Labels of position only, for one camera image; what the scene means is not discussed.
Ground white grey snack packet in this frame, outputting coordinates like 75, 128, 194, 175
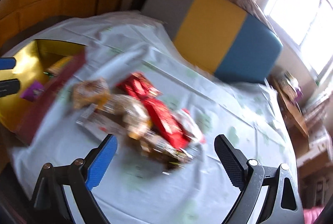
101, 94, 152, 140

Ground nut bar orange packet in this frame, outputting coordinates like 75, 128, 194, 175
72, 78, 111, 110

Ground dark red candy packets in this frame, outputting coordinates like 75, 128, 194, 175
116, 72, 161, 99

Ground brown gold chocolate packet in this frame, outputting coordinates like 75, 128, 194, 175
139, 131, 194, 171

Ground white red snack packet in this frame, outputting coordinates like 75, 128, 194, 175
171, 109, 205, 145

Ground purple snack packet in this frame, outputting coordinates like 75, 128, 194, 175
20, 80, 44, 102

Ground gold tin box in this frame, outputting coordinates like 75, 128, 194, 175
1, 39, 86, 145

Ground wooden side table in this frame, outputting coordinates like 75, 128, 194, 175
270, 75, 311, 139

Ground large red snack bag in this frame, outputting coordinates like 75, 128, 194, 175
141, 97, 189, 150

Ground tissue box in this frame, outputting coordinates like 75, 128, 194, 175
279, 71, 303, 104

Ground grey yellow blue chair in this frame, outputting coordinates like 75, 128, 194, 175
141, 0, 283, 83

